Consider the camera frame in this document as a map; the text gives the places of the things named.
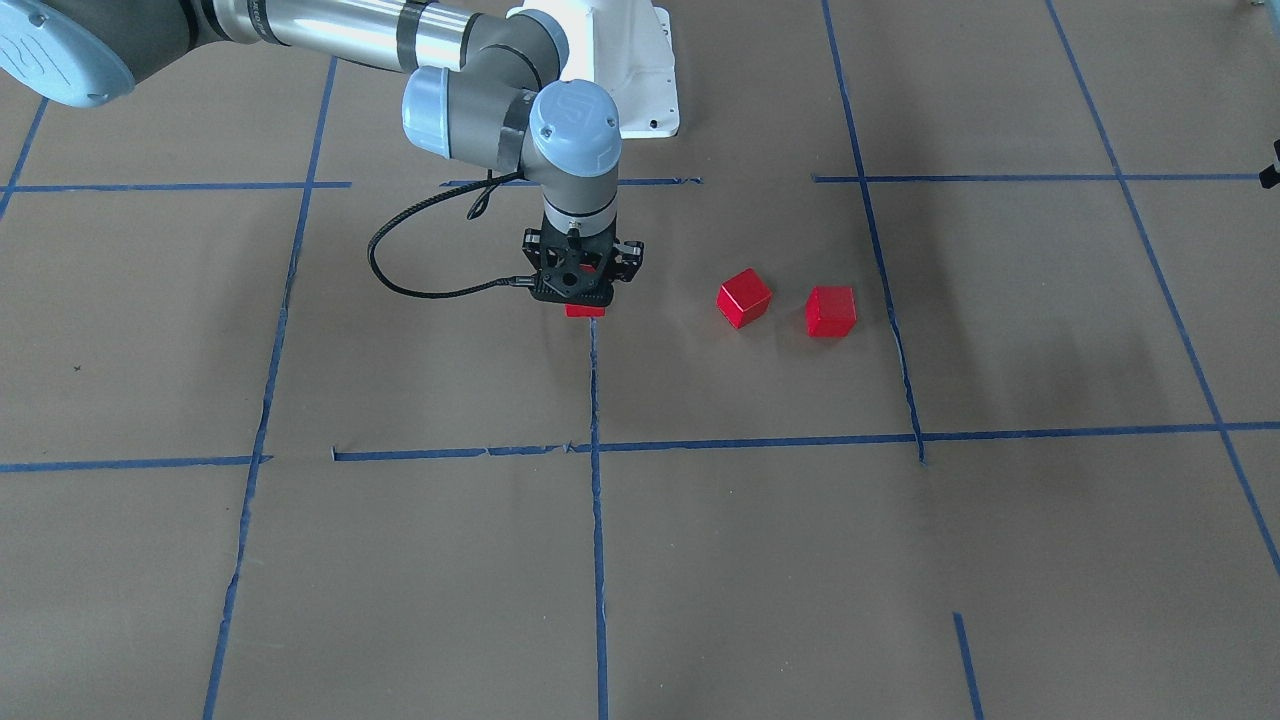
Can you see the wrist black camera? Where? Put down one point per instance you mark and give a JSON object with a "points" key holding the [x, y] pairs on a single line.
{"points": [[628, 259]]}

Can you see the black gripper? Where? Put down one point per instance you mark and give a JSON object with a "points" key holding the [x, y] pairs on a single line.
{"points": [[630, 256]]}

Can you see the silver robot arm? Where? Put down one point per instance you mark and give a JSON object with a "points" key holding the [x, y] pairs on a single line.
{"points": [[487, 90]]}

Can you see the red block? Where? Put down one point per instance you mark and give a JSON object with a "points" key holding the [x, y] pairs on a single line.
{"points": [[584, 311], [831, 312], [743, 298]]}

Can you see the white pedestal column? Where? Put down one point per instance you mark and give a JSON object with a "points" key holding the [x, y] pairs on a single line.
{"points": [[626, 48]]}

